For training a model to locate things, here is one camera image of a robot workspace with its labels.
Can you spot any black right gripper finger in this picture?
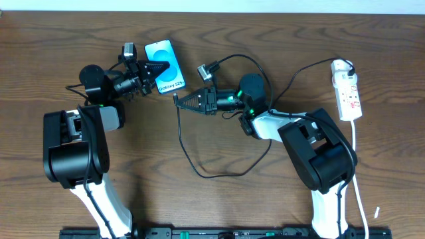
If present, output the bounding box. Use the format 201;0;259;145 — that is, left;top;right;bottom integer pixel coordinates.
177;88;203;104
176;102;203;114

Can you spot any blue Galaxy smartphone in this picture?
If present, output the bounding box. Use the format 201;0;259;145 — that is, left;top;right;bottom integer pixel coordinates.
144;39;186;94

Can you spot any black USB charging cable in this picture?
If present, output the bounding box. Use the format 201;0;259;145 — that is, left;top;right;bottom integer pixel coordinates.
172;57;356;179

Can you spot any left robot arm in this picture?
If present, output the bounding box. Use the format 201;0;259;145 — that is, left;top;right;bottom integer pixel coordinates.
42;58;170;238

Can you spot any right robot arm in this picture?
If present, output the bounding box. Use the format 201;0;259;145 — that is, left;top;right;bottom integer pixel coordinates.
173;74;357;238

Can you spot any white USB charger plug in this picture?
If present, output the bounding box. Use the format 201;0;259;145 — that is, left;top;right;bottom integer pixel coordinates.
331;60;357;85

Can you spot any white power strip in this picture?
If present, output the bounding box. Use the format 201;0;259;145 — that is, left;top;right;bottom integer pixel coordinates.
332;72;363;121

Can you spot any small white paper scrap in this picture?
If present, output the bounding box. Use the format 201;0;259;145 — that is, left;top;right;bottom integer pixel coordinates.
374;206;380;218

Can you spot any black right camera cable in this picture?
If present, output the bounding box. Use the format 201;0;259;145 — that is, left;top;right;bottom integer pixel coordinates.
208;54;358;239

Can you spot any black camera cable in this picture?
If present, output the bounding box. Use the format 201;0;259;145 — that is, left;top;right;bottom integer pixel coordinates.
64;60;127;239
208;54;358;239

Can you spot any black left camera cable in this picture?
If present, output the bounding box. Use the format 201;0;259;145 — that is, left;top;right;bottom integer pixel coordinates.
64;60;127;239

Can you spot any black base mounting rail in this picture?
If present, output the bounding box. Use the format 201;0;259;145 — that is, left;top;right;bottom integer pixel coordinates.
58;227;392;239

